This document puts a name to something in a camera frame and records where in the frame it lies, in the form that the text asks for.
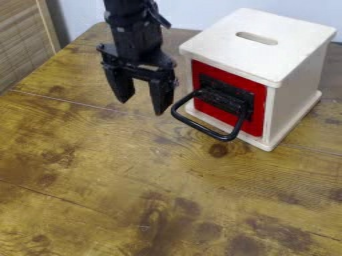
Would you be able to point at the wooden panel at left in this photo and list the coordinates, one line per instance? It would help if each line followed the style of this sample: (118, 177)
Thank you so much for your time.
(28, 39)

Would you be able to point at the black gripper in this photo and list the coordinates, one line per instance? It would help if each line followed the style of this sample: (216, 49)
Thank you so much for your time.
(135, 57)

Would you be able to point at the red wooden drawer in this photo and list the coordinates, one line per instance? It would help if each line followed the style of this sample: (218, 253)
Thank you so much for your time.
(253, 127)

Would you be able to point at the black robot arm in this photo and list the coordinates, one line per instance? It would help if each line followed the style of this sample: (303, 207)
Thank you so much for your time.
(132, 9)

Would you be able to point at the black metal drawer handle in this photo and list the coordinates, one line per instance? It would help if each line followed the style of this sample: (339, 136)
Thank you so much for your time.
(208, 120)

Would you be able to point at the white wooden box cabinet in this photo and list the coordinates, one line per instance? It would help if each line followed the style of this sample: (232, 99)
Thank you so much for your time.
(266, 56)

